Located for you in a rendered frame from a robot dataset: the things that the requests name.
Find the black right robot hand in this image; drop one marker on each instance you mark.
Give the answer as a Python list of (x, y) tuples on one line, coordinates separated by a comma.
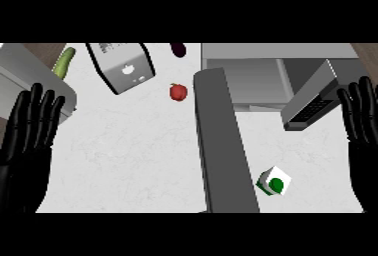
[(363, 133)]

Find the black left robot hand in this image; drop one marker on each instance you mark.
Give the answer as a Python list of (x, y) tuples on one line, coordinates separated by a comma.
[(22, 140)]

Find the grey microwave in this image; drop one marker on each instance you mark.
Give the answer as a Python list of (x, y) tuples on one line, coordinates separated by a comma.
[(289, 83)]

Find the white and green milk carton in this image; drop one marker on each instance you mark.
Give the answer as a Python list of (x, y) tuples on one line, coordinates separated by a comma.
[(273, 181)]

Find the dark grey microwave door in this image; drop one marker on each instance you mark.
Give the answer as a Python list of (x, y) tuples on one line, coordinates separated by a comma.
[(221, 140)]

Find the grey sink basin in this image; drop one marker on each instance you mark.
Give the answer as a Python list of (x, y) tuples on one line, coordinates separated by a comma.
[(29, 80)]

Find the green cucumber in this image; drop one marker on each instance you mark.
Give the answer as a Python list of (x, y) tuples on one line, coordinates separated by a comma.
[(63, 62)]

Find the red bell pepper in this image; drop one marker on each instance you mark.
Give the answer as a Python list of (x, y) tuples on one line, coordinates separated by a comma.
[(177, 92)]

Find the dark purple eggplant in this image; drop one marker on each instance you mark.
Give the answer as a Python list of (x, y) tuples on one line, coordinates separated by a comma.
[(177, 49)]

